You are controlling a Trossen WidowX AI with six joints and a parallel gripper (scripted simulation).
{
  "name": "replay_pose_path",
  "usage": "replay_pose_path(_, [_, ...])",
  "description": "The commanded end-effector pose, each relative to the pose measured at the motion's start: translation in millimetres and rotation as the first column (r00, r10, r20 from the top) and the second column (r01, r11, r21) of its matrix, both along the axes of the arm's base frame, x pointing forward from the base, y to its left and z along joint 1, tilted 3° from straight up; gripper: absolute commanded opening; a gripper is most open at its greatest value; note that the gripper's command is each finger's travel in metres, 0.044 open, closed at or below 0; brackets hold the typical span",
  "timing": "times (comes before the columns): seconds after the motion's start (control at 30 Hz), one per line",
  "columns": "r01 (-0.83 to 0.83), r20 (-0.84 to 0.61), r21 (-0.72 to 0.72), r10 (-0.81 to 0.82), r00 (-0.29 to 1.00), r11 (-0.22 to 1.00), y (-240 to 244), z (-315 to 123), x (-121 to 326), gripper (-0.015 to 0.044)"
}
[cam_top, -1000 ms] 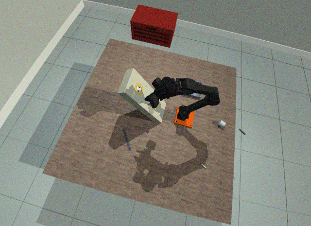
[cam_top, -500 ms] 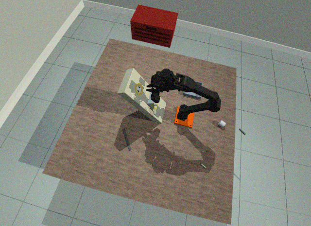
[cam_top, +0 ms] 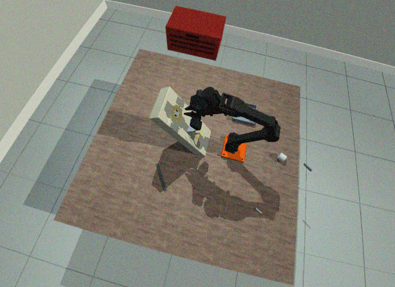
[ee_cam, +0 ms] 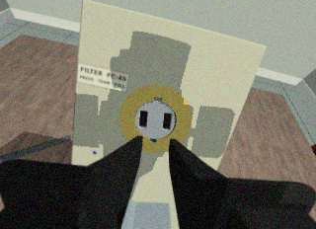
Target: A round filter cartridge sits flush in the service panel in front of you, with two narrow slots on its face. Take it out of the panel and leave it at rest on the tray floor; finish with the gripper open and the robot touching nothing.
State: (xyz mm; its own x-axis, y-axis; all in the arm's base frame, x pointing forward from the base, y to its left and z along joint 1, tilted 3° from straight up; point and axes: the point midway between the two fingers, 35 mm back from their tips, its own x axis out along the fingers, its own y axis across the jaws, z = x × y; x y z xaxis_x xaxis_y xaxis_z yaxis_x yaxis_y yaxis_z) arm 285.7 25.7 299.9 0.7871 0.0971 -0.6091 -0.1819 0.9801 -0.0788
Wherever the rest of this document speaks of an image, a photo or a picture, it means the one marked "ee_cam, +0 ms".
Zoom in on grey cylinder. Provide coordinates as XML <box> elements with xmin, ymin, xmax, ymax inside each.
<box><xmin>135</xmin><ymin>97</ymin><xmax>176</xmax><ymax>139</ymax></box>

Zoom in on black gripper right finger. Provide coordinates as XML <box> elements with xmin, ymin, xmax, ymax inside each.
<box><xmin>169</xmin><ymin>139</ymin><xmax>316</xmax><ymax>229</ymax></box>

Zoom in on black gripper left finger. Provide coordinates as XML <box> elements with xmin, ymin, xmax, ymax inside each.
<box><xmin>0</xmin><ymin>136</ymin><xmax>143</xmax><ymax>229</ymax></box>

